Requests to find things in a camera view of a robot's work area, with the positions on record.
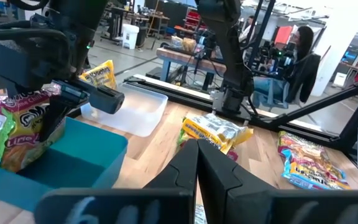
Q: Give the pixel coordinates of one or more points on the teal plastic bin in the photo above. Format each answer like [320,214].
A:
[82,161]

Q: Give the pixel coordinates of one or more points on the white waste bin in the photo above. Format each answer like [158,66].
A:
[130,35]

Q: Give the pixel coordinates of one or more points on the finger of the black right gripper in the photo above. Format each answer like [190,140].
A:
[57,115]

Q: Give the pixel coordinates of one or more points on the person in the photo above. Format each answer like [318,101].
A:
[303,62]
[248,29]

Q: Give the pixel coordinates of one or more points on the wooden workbench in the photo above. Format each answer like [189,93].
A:
[182,57]

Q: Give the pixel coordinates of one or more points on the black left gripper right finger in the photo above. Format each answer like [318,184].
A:
[259,205]

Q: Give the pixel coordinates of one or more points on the black monitor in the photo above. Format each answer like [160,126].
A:
[351,54]

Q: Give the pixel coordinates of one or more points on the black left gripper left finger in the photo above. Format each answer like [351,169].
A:
[154,205]

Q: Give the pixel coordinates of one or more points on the yellow creamy chicken ramen pack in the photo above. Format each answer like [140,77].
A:
[216,129]
[99,76]

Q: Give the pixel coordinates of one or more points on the red storage shelf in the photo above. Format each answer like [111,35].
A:
[194,20]

